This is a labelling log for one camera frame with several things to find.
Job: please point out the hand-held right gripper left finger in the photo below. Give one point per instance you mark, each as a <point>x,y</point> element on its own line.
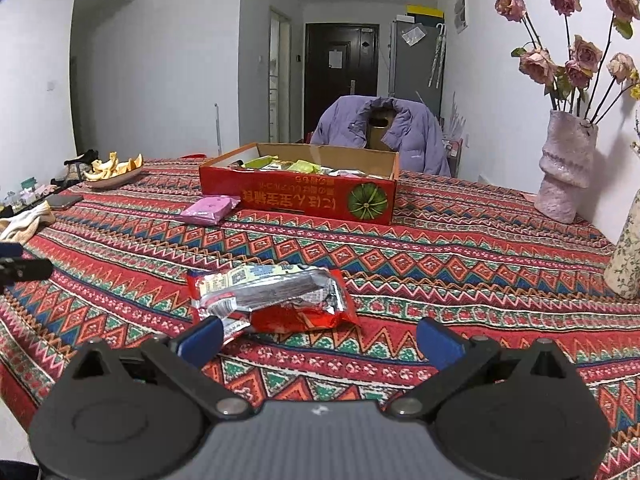
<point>200,341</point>

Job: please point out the pile of snack packets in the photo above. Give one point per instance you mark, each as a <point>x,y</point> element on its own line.
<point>300,166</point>

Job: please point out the black bag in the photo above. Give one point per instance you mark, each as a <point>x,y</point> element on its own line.
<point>82,157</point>

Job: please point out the white paper notice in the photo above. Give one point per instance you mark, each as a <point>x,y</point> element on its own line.
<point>335,59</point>

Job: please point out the white pole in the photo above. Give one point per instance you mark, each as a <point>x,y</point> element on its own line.
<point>217,130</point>

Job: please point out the purple puffer jacket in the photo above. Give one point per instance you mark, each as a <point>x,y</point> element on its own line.
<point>340,125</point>

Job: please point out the pink ceramic vase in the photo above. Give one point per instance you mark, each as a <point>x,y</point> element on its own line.
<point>565,170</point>

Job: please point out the brown plate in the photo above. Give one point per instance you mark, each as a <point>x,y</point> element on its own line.
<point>117,181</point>

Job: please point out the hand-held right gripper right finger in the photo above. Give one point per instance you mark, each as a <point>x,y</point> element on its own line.
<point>440,342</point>

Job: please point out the brown chair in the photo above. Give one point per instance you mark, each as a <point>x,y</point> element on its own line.
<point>377,136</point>

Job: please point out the red foil snack bag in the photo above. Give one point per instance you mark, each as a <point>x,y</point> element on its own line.
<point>300,317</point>

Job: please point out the dark entrance door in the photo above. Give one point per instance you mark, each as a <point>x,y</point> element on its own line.
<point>345,95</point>

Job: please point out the pink pouch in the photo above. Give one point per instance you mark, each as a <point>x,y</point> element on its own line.
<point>210,210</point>

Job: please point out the small green box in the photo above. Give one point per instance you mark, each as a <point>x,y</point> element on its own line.
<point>28,183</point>

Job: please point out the clear plastic bag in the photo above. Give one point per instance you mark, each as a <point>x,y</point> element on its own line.
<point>413,36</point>

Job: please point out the dried pink roses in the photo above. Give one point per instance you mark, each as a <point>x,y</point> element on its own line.
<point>537,65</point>

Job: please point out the yellow box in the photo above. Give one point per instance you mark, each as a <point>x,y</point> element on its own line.
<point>425,10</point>

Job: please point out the white floral vase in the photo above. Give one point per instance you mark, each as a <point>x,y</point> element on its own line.
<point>627,260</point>

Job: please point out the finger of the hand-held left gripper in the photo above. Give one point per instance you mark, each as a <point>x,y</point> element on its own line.
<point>10,250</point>
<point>27,270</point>

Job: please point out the glass sliding door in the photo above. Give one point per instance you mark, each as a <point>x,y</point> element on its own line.
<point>280,75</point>

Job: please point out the white folded umbrella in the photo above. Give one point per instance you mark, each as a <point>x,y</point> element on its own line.
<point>437,55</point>

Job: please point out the red cardboard box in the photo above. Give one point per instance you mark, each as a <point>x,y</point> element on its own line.
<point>300,195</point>

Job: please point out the grey refrigerator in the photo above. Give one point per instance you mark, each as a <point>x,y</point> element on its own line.
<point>412,75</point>

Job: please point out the red patterned tablecloth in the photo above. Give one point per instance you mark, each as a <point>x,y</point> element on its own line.
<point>450,270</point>

